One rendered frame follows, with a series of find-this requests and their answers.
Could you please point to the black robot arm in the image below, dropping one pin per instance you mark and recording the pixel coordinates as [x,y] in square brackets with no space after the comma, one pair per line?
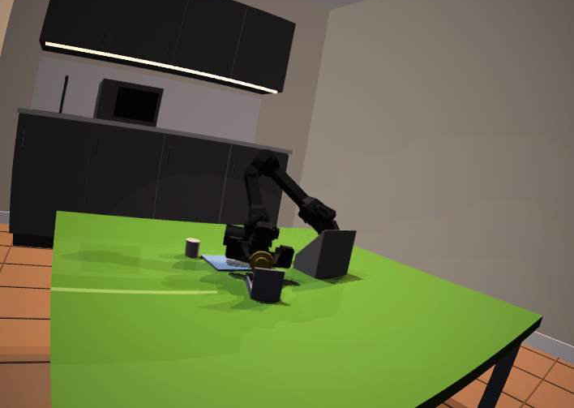
[312,211]

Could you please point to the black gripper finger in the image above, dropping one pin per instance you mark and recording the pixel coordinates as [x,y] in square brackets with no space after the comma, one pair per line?
[278,257]
[242,252]

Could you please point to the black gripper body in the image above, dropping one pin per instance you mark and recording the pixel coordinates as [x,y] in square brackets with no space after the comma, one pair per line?
[258,246]

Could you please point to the orange-yellow round plate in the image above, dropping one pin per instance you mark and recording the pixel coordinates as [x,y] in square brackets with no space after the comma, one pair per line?
[261,260]

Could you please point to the light blue square mat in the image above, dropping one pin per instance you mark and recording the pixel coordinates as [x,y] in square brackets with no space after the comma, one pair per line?
[223,264]

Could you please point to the dark grey cylinder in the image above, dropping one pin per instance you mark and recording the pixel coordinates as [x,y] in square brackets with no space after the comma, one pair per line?
[192,247]

